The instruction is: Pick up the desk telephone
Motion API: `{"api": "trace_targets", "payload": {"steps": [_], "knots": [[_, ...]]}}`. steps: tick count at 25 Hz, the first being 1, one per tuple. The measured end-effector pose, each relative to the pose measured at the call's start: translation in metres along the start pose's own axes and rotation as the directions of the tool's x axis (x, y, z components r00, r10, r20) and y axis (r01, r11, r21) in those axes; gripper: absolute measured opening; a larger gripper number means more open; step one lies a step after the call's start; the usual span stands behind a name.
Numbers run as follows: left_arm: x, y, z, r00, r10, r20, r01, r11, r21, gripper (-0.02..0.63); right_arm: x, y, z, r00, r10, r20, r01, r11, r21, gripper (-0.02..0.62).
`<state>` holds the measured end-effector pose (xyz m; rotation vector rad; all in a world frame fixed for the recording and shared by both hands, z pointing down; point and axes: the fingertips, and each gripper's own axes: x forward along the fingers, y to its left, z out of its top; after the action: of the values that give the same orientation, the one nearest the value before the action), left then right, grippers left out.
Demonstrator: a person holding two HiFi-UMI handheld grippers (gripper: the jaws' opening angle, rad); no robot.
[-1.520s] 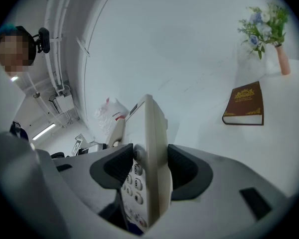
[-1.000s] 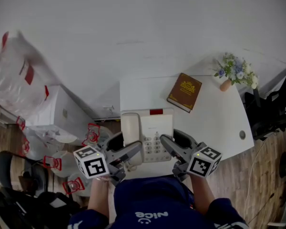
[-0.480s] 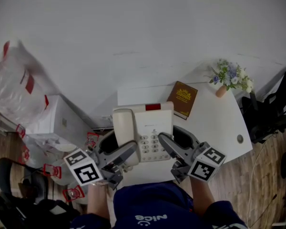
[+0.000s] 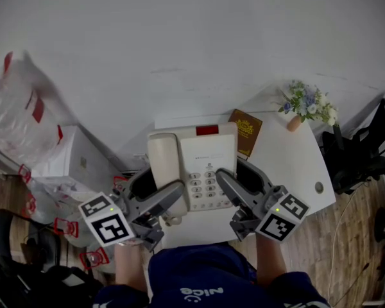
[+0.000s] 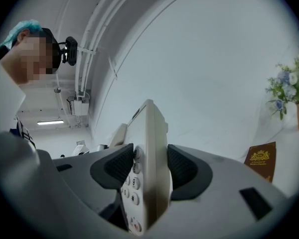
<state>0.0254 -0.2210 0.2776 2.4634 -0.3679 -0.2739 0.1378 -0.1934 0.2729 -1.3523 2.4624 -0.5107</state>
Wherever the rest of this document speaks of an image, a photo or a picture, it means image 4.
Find black mesh office chair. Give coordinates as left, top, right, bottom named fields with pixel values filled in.
left=320, top=96, right=385, bottom=196

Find brown hardcover book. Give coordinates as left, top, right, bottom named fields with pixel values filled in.
left=227, top=108, right=264, bottom=160

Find thin brown floor cable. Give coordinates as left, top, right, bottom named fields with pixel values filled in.
left=336, top=261, right=372, bottom=305

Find beaded bracelet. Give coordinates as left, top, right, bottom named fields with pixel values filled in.
left=116, top=239, right=146, bottom=247

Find pile of clear plastic bags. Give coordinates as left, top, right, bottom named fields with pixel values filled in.
left=0, top=49, right=75, bottom=170

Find person's right forearm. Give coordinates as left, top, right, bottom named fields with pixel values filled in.
left=254, top=232, right=289, bottom=286

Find beige corded telephone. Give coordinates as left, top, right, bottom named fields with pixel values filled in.
left=146, top=121, right=239, bottom=228

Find pink vase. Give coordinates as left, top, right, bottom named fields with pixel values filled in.
left=286, top=113, right=305, bottom=133

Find clear water jug red handle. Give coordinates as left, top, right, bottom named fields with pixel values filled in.
left=17, top=164, right=33, bottom=185
left=24, top=177, right=81, bottom=225
left=52, top=212, right=94, bottom=250
left=111, top=174, right=132, bottom=202
left=79, top=244, right=117, bottom=275

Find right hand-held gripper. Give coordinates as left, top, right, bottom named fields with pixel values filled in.
left=215, top=158, right=311, bottom=244

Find person's left forearm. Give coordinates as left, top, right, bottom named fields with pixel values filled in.
left=113, top=240, right=149, bottom=294

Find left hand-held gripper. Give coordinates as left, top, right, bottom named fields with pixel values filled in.
left=78, top=166, right=186, bottom=253

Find white blue flower bouquet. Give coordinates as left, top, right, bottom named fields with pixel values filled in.
left=277, top=80, right=339, bottom=127

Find person's navy shirt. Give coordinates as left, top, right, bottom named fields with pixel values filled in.
left=92, top=240, right=332, bottom=308

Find white desk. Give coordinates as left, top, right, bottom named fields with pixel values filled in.
left=153, top=84, right=338, bottom=247

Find white floor cable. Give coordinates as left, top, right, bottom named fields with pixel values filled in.
left=326, top=190, right=357, bottom=305

